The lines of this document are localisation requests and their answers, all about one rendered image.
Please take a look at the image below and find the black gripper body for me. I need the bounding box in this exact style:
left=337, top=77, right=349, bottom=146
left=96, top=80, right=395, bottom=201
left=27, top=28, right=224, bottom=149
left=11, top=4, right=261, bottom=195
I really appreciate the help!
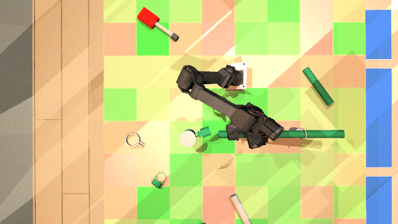
left=226, top=124, right=245, bottom=141

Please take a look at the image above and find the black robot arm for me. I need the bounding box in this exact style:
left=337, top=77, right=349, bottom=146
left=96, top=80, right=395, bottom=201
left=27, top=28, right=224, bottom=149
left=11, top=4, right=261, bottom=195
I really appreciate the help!
left=176, top=65, right=284, bottom=149

